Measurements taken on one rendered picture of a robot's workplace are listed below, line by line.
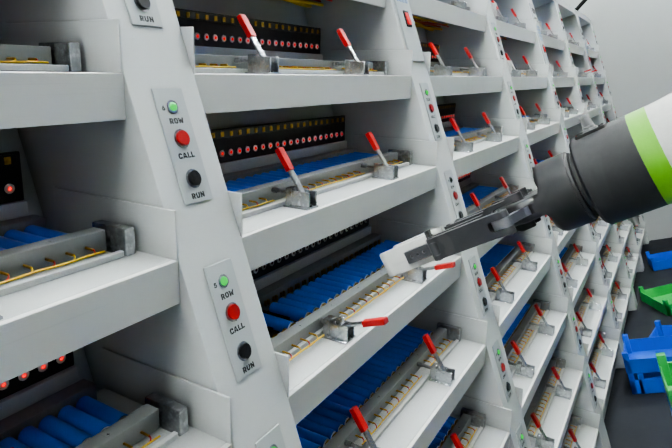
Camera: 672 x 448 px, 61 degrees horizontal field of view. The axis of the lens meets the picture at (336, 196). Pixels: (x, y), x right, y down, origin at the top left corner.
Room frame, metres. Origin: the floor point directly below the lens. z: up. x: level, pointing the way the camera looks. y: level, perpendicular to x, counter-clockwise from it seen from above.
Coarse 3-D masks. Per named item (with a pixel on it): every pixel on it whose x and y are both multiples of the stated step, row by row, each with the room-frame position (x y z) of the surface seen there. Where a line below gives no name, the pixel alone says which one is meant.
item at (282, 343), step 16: (384, 272) 0.97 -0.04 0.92; (352, 288) 0.90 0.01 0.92; (368, 288) 0.91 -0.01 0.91; (336, 304) 0.83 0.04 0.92; (352, 304) 0.87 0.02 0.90; (304, 320) 0.78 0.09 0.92; (288, 336) 0.73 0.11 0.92; (304, 336) 0.76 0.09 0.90; (320, 336) 0.76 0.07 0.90; (288, 352) 0.71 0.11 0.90
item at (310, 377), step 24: (384, 240) 1.23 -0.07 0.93; (288, 264) 0.95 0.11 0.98; (432, 264) 1.09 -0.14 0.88; (456, 264) 1.12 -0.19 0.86; (408, 288) 0.96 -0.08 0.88; (432, 288) 1.01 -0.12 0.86; (360, 312) 0.86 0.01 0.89; (384, 312) 0.86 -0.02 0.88; (408, 312) 0.92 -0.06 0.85; (360, 336) 0.78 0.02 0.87; (384, 336) 0.85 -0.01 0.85; (288, 360) 0.62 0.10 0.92; (312, 360) 0.72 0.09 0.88; (336, 360) 0.72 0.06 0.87; (360, 360) 0.79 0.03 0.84; (288, 384) 0.63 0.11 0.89; (312, 384) 0.68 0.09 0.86; (336, 384) 0.73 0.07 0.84; (312, 408) 0.68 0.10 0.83
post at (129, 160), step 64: (0, 0) 0.64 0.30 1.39; (64, 0) 0.58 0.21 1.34; (128, 64) 0.56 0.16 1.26; (64, 128) 0.61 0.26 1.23; (128, 128) 0.56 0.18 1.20; (128, 192) 0.58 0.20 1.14; (192, 256) 0.57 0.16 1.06; (192, 320) 0.56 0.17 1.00; (256, 320) 0.62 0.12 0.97; (256, 384) 0.60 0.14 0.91
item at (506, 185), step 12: (468, 180) 1.77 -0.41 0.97; (480, 180) 1.81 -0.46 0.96; (492, 180) 1.79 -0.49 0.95; (504, 180) 1.60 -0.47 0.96; (516, 180) 1.75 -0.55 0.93; (528, 180) 1.73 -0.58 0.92; (468, 192) 1.66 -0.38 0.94; (480, 192) 1.67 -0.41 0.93; (492, 192) 1.65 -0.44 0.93; (504, 192) 1.71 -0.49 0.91; (468, 204) 1.52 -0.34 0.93; (480, 204) 1.50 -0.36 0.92; (492, 240) 1.34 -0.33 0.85; (480, 252) 1.26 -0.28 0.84
